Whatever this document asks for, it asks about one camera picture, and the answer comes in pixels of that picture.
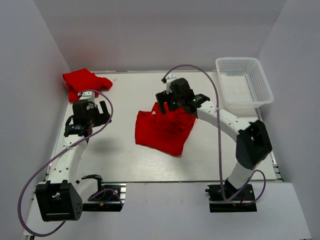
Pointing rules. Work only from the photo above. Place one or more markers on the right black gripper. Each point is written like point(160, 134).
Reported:
point(163, 98)

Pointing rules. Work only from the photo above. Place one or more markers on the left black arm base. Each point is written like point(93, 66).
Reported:
point(111, 199)

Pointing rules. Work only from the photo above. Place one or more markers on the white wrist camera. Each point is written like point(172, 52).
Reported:
point(168, 81)
point(88, 95)

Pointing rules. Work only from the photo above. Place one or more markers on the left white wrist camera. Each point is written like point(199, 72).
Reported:
point(88, 95)

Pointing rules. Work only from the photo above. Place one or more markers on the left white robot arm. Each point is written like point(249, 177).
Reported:
point(62, 196)

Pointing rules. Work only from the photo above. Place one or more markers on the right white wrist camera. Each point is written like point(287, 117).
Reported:
point(168, 81)

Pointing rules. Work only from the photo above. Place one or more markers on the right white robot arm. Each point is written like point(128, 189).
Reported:
point(252, 141)

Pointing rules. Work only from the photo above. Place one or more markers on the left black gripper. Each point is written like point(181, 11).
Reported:
point(102, 117)

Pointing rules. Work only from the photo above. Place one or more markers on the white plastic basket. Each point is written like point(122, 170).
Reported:
point(243, 83)

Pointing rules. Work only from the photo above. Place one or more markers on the folded red t shirt stack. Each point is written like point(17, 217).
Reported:
point(81, 80)

